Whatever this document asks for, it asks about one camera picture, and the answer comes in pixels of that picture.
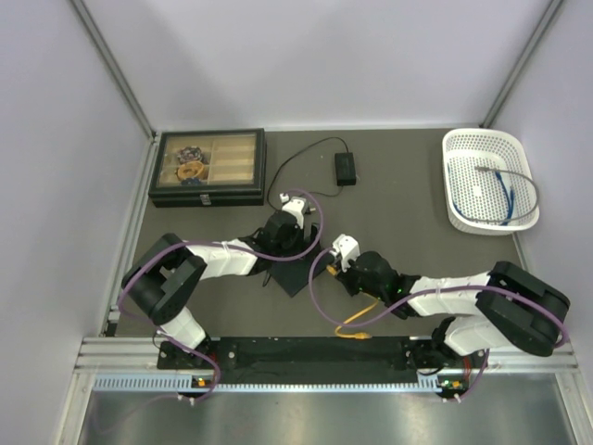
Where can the aluminium frame rail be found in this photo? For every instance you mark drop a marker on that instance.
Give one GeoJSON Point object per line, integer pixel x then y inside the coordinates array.
{"type": "Point", "coordinates": [141, 354]}

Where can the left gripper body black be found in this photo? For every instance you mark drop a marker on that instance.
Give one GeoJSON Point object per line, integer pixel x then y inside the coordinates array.
{"type": "Point", "coordinates": [296, 244]}

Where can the black network switch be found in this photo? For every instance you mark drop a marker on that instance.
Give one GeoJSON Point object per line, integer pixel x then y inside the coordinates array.
{"type": "Point", "coordinates": [293, 276]}

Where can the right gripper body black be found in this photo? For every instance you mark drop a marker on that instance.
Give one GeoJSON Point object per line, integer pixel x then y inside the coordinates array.
{"type": "Point", "coordinates": [354, 283]}

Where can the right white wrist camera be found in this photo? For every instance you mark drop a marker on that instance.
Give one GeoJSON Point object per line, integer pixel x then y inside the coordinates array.
{"type": "Point", "coordinates": [345, 249]}

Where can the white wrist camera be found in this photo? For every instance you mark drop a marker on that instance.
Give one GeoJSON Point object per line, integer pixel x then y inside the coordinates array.
{"type": "Point", "coordinates": [345, 249]}
{"type": "Point", "coordinates": [296, 206]}

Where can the black jewelry display box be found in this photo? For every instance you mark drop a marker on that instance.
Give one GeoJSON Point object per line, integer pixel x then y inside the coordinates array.
{"type": "Point", "coordinates": [209, 169]}

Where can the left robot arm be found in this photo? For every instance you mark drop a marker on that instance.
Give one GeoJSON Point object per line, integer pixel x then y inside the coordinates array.
{"type": "Point", "coordinates": [161, 283]}

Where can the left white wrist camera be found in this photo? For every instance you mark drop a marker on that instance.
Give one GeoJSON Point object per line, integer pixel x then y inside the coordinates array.
{"type": "Point", "coordinates": [296, 206]}

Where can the black power adapter with cord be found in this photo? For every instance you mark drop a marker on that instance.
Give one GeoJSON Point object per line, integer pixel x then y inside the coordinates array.
{"type": "Point", "coordinates": [344, 167]}

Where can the white slotted cable duct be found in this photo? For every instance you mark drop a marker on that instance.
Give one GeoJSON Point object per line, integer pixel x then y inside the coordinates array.
{"type": "Point", "coordinates": [191, 384]}

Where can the white perforated plastic basket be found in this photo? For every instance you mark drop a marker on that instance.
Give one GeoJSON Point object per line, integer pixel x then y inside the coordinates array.
{"type": "Point", "coordinates": [488, 183]}

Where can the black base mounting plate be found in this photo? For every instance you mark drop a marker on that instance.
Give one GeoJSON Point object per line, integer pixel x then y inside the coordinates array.
{"type": "Point", "coordinates": [328, 360]}

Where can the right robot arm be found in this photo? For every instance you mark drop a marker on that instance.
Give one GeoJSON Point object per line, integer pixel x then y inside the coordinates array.
{"type": "Point", "coordinates": [505, 306]}

